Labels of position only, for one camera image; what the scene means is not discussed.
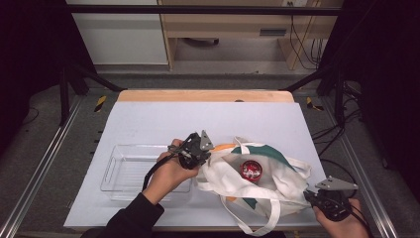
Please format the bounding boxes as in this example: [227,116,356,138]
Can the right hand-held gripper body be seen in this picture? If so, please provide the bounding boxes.
[312,176,359,222]

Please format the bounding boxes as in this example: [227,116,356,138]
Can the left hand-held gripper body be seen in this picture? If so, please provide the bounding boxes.
[167,129,215,171]

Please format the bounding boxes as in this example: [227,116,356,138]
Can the white tote bag coloured blobs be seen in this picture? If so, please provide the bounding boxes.
[192,135,313,238]

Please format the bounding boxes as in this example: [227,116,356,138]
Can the red round can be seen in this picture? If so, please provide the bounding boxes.
[240,160,263,182]

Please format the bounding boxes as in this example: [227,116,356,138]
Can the clear plastic tray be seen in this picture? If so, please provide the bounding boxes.
[99,143,194,203]

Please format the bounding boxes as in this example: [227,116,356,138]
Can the person's right hand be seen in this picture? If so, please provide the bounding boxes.
[312,197,370,238]

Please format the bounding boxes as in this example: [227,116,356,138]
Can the person's left hand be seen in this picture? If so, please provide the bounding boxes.
[142,138,200,205]

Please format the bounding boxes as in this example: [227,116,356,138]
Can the white table mat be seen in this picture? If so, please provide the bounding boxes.
[63,100,326,230]

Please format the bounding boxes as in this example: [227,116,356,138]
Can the yellow black tape strip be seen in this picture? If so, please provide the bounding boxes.
[304,95,325,113]
[93,94,109,114]

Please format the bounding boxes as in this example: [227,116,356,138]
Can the black metal stand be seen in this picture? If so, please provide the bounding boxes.
[58,61,127,127]
[279,61,349,128]

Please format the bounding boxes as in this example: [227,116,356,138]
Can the wooden desk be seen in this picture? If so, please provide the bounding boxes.
[157,0,345,71]

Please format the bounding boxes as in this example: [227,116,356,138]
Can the black curtain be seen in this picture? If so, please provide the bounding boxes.
[0,0,97,158]
[316,0,420,194]

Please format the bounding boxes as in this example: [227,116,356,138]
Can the white cabinet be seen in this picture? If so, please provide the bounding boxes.
[65,0,170,66]

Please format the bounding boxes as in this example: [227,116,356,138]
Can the right hand-held gripper cable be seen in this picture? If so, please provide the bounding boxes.
[318,158,375,238]

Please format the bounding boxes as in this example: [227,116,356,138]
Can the hand-held gripper cable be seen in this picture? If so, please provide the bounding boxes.
[318,158,375,238]
[142,145,186,192]

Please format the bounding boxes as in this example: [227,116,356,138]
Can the aluminium rail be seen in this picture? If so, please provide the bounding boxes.
[320,96,401,238]
[0,94,84,238]

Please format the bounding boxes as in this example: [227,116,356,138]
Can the left hand-held gripper cable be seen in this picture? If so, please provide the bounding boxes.
[142,145,186,192]

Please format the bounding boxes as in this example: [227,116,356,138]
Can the black floor cables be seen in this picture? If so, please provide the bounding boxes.
[311,81,365,157]

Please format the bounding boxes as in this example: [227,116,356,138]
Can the black horizontal frame bar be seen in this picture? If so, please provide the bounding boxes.
[65,4,343,17]

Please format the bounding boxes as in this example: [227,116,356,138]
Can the black desk cables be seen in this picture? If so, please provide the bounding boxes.
[287,1,327,71]

